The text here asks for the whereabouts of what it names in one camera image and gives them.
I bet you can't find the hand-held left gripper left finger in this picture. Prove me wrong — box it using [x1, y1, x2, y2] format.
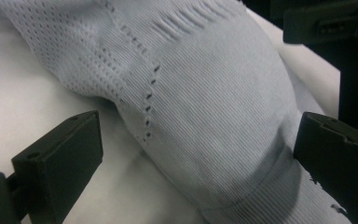
[10, 110, 104, 224]

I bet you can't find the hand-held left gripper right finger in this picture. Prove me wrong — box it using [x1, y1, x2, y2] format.
[293, 111, 358, 224]

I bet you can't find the light blue tank top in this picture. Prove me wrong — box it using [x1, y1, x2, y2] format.
[0, 0, 355, 224]

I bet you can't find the white table board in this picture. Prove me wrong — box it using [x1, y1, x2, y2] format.
[0, 12, 341, 224]

